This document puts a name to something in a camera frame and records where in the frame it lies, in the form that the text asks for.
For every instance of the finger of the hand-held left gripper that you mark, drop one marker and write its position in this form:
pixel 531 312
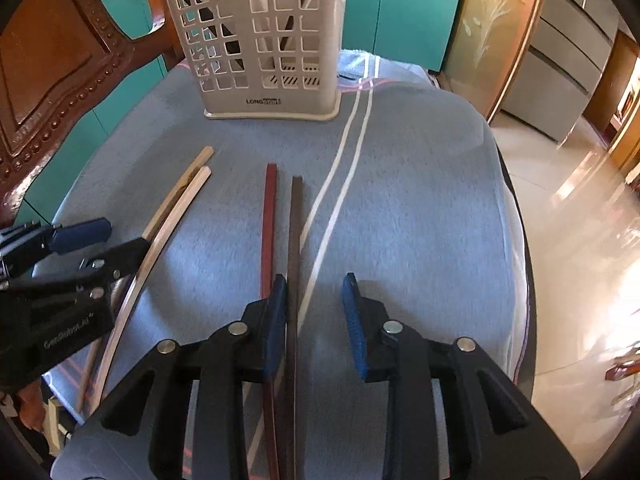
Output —
pixel 127 255
pixel 82 232

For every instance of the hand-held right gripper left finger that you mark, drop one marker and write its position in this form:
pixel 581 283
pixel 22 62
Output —
pixel 275 330

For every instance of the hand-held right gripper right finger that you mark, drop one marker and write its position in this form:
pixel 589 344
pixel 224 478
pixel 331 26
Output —
pixel 355 330

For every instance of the beige wooden chopstick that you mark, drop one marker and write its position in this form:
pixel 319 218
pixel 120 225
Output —
pixel 175 192
pixel 166 230

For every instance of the dark brown chopstick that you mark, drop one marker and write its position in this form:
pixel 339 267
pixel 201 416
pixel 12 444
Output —
pixel 296 230
pixel 227 40

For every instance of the red wooden chopstick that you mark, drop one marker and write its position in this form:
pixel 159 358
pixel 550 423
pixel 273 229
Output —
pixel 269 220

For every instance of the grey plastic utensil holder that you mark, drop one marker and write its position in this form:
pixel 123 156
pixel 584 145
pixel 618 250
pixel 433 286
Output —
pixel 300 105

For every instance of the dark red-brown chopstick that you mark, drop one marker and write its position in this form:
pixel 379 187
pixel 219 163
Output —
pixel 288 35

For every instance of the person's left hand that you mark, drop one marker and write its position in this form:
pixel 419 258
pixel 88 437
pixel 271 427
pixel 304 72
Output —
pixel 31 405

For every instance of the blue striped towel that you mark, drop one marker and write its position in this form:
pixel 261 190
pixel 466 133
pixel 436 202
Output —
pixel 400 210

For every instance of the teal kitchen cabinet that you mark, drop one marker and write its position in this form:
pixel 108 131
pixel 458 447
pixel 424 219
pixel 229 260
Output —
pixel 410 20
pixel 125 95

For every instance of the carved wooden chair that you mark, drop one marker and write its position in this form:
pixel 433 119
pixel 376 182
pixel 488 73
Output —
pixel 50 60

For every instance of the wood framed glass partition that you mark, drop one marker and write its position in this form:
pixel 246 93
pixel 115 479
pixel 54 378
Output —
pixel 490 35

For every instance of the silver refrigerator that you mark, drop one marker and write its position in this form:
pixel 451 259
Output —
pixel 565 60

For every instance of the wooden doorway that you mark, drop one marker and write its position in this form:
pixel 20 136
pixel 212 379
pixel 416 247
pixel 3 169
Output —
pixel 607 90

